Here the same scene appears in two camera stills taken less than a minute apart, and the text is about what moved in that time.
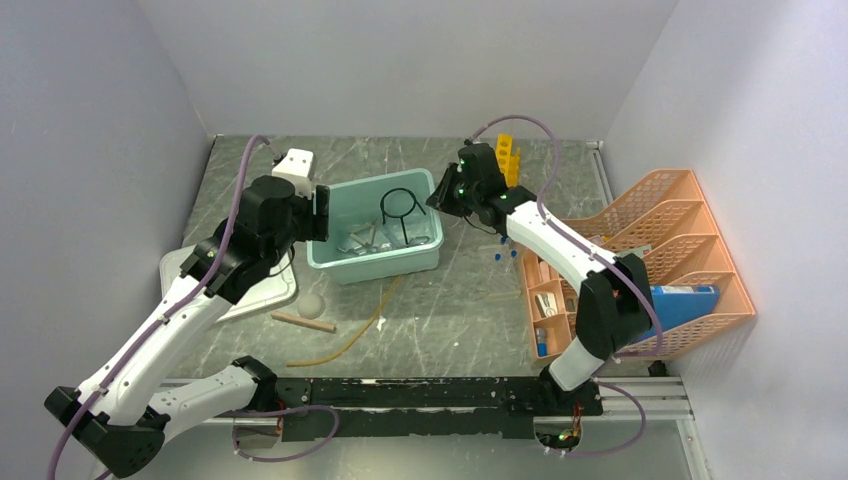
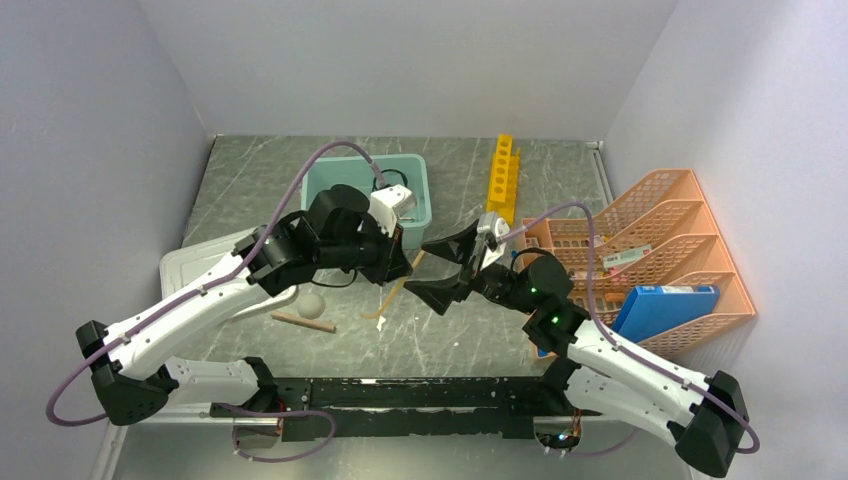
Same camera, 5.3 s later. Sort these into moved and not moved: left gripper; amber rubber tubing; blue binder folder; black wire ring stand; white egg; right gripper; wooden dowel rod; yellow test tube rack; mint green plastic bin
Moved: mint green plastic bin; right gripper; amber rubber tubing; black wire ring stand; left gripper
Not moved: white egg; yellow test tube rack; wooden dowel rod; blue binder folder
